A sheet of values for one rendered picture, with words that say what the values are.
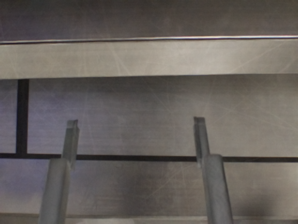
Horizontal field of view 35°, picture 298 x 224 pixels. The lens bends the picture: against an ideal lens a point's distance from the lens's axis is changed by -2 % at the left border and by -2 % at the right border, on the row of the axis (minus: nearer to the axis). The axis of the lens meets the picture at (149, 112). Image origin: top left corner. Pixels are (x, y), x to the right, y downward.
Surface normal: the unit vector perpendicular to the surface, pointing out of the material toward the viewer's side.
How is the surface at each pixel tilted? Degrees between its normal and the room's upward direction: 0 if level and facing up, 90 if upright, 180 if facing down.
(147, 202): 90
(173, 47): 55
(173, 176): 90
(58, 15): 90
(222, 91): 90
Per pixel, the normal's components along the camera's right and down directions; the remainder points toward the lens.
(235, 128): 0.03, -0.05
